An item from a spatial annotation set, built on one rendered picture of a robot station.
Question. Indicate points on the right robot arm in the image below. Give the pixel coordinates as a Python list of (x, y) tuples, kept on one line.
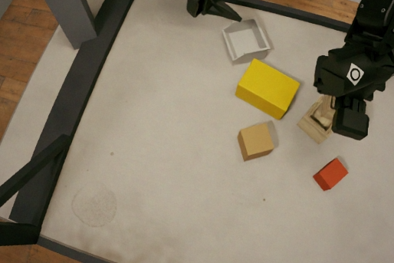
[(359, 64)]

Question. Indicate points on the orange-red block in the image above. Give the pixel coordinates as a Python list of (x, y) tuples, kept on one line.
[(330, 175)]

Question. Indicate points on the black metal post with diagonal brace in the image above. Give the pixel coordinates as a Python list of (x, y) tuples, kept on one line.
[(12, 233)]

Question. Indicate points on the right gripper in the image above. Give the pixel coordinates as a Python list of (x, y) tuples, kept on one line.
[(346, 120)]

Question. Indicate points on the yellow rectangular block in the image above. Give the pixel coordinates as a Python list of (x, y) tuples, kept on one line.
[(267, 89)]

